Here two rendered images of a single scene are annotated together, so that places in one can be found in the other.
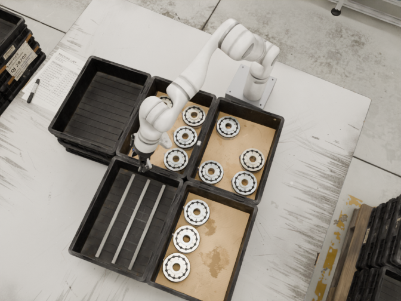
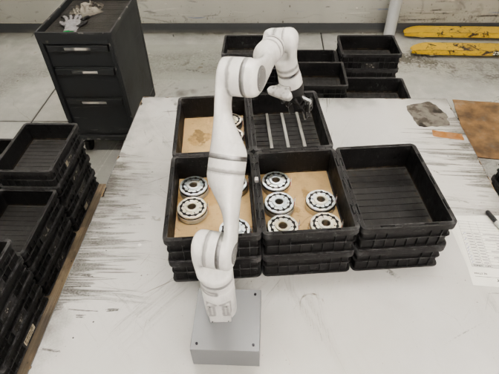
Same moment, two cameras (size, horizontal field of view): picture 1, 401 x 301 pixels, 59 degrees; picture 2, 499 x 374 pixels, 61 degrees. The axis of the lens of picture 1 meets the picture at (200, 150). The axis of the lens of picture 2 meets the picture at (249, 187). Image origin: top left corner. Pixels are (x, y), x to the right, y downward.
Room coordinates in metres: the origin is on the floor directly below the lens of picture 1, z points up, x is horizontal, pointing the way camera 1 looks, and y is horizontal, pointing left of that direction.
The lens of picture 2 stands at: (1.56, -0.34, 1.91)
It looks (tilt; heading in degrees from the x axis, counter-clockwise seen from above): 44 degrees down; 162
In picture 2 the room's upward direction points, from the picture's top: 2 degrees counter-clockwise
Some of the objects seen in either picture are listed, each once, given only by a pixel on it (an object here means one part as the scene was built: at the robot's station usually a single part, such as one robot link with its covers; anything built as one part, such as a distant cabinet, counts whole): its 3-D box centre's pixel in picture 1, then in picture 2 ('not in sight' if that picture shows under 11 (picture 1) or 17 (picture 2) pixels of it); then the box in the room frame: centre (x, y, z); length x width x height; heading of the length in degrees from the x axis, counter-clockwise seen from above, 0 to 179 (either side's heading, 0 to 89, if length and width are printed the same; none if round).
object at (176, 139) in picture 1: (185, 137); (278, 202); (0.63, 0.07, 0.86); 0.10 x 0.10 x 0.01
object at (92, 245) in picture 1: (130, 218); (286, 130); (0.26, 0.25, 0.87); 0.40 x 0.30 x 0.11; 164
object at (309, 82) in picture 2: not in sight; (310, 104); (-0.57, 0.80, 0.37); 0.40 x 0.30 x 0.45; 68
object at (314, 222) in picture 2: (163, 105); (325, 224); (0.77, 0.17, 0.86); 0.10 x 0.10 x 0.01
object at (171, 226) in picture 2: (235, 153); (213, 205); (0.57, -0.15, 0.87); 0.40 x 0.30 x 0.11; 164
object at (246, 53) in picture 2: not in sight; (252, 73); (-1.09, 0.57, 0.37); 0.40 x 0.30 x 0.45; 68
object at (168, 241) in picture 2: (237, 148); (212, 194); (0.57, -0.15, 0.92); 0.40 x 0.30 x 0.02; 164
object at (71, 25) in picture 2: not in sight; (70, 22); (-1.19, -0.54, 0.88); 0.25 x 0.19 x 0.03; 158
